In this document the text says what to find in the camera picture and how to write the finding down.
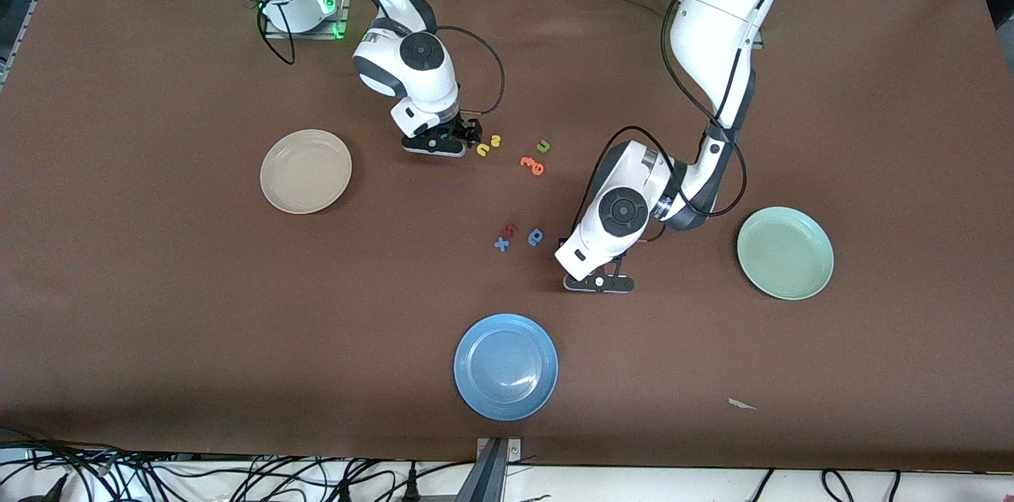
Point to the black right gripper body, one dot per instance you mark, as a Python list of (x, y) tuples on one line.
[(463, 127)]

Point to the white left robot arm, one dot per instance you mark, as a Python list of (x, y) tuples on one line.
[(713, 11)]

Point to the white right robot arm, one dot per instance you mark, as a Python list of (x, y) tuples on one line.
[(420, 70)]

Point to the blue plate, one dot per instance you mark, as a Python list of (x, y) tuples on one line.
[(505, 367)]

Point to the pale green plate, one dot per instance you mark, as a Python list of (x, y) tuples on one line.
[(785, 252)]

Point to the beige brown plate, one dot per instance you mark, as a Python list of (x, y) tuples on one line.
[(306, 172)]

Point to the white paper scrap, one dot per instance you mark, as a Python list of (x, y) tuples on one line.
[(741, 404)]

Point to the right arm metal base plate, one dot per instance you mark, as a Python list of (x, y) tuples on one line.
[(342, 27)]

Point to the grey metal table bracket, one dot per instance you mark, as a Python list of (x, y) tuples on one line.
[(491, 470)]

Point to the aluminium side rail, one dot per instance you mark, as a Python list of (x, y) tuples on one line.
[(32, 3)]

